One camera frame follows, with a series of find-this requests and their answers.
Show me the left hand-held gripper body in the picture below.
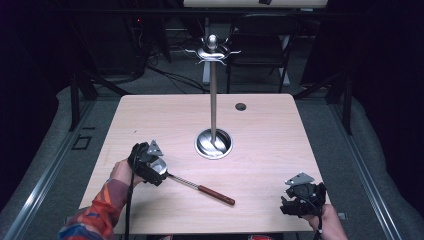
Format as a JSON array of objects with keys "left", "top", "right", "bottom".
[{"left": 127, "top": 139, "right": 165, "bottom": 183}]

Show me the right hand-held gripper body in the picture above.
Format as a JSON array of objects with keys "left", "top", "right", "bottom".
[{"left": 284, "top": 171, "right": 328, "bottom": 214}]

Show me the steel ladle with wooden handle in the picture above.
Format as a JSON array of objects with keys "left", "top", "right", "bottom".
[{"left": 151, "top": 157, "right": 236, "bottom": 207}]

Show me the person's left hand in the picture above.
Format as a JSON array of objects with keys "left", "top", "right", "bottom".
[{"left": 109, "top": 159, "right": 146, "bottom": 188}]

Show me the person's right hand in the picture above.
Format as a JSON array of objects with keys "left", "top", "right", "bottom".
[{"left": 301, "top": 203, "right": 349, "bottom": 240}]

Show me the red object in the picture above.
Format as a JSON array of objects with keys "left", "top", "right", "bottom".
[{"left": 248, "top": 234, "right": 285, "bottom": 240}]

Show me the steel utensil stand with hooks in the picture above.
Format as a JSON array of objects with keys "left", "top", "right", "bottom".
[{"left": 185, "top": 33, "right": 242, "bottom": 160}]

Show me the black folding chair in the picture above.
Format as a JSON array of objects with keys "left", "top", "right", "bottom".
[{"left": 226, "top": 13, "right": 302, "bottom": 94}]

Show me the white table with white legs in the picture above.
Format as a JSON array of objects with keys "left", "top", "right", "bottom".
[{"left": 182, "top": 0, "right": 329, "bottom": 87}]

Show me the right hand-held gripper black cable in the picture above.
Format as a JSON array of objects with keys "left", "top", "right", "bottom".
[{"left": 299, "top": 197, "right": 324, "bottom": 240}]

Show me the hand-held gripper black cable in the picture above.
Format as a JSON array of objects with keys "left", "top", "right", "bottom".
[
  {"left": 123, "top": 143, "right": 142, "bottom": 240},
  {"left": 299, "top": 197, "right": 324, "bottom": 240}
]

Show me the left hand-held gripper black cable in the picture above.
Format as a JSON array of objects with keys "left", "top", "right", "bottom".
[{"left": 123, "top": 143, "right": 142, "bottom": 240}]

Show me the aluminium floor rail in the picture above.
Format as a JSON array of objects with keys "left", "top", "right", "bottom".
[
  {"left": 0, "top": 99, "right": 98, "bottom": 240},
  {"left": 328, "top": 99, "right": 405, "bottom": 240}
]

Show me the black cable on floor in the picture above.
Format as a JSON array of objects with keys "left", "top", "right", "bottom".
[{"left": 145, "top": 63, "right": 210, "bottom": 95}]

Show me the black metal frame stand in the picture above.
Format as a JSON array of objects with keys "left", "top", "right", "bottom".
[
  {"left": 68, "top": 31, "right": 132, "bottom": 132},
  {"left": 293, "top": 64, "right": 355, "bottom": 136}
]

